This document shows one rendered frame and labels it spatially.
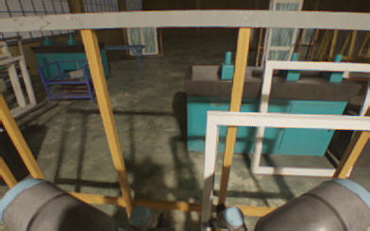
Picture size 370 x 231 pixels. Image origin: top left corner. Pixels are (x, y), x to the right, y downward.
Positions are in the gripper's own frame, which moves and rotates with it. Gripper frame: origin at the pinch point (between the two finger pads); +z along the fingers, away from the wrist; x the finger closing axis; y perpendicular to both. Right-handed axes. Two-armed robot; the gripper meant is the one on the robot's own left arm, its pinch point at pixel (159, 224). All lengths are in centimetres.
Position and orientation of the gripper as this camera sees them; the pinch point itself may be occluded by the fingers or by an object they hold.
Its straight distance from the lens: 131.9
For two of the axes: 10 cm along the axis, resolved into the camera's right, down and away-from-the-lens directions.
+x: -9.8, 0.3, 2.1
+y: 1.1, -7.9, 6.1
